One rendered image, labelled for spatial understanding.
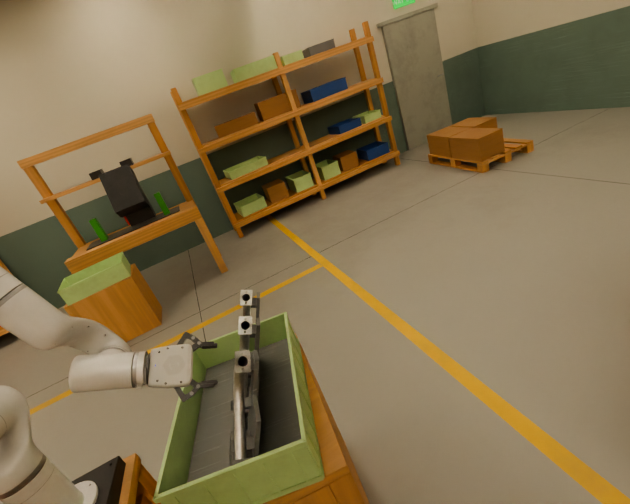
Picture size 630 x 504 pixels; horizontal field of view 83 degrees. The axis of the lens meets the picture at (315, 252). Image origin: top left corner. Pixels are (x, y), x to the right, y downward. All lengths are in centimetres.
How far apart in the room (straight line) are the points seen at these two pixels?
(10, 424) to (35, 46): 532
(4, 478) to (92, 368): 40
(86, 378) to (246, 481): 48
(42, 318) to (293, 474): 72
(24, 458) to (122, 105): 513
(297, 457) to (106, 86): 550
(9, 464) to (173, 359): 50
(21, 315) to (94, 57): 527
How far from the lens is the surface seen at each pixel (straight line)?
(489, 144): 522
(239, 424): 110
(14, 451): 131
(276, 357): 148
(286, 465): 110
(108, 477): 144
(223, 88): 543
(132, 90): 597
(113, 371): 99
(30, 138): 616
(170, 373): 98
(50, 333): 98
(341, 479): 120
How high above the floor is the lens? 174
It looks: 25 degrees down
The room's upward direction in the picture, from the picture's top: 20 degrees counter-clockwise
